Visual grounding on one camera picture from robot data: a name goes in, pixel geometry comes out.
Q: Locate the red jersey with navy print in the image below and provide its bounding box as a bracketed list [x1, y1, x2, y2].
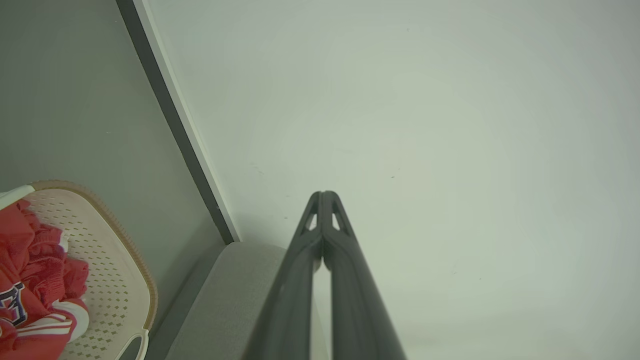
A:
[0, 199, 91, 360]

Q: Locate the white and black baseboard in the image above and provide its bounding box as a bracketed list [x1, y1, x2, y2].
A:
[116, 0, 242, 245]

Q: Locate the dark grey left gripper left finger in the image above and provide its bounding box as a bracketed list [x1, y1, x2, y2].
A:
[242, 191, 324, 360]

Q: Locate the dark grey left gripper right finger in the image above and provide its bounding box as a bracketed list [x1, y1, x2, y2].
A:
[323, 191, 407, 360]

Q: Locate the beige perforated plastic laundry basket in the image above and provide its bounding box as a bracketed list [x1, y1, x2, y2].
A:
[0, 180, 159, 360]

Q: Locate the red garment with white band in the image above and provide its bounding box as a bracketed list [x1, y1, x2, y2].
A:
[19, 220, 90, 306]

